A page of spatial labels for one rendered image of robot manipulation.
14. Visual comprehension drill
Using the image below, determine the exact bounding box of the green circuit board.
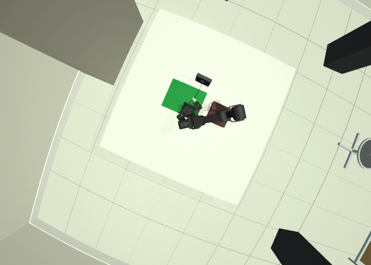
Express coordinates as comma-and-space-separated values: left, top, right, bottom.
161, 78, 207, 114

